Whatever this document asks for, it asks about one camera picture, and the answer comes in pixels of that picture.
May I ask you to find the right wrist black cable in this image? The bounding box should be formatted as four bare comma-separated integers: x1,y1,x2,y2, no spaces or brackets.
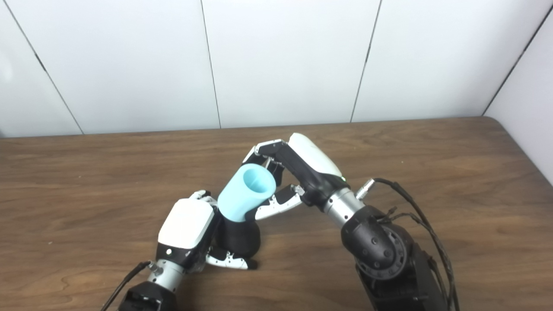
356,177,460,311

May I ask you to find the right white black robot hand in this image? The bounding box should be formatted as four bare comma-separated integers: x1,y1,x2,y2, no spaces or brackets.
242,133,351,221

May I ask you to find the black funnel-shaped vase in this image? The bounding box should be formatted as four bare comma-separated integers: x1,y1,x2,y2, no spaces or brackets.
215,216,262,259

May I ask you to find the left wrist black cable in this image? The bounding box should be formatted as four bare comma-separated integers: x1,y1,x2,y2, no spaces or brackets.
100,260,163,311

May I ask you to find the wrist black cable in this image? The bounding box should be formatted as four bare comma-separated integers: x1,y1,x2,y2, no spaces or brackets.
100,260,163,311
356,177,460,311

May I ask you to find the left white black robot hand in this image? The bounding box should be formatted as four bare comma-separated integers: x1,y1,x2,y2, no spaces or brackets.
156,190,258,273

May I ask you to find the light blue cylinder cup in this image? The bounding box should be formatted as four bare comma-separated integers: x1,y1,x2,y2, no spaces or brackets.
217,164,277,222

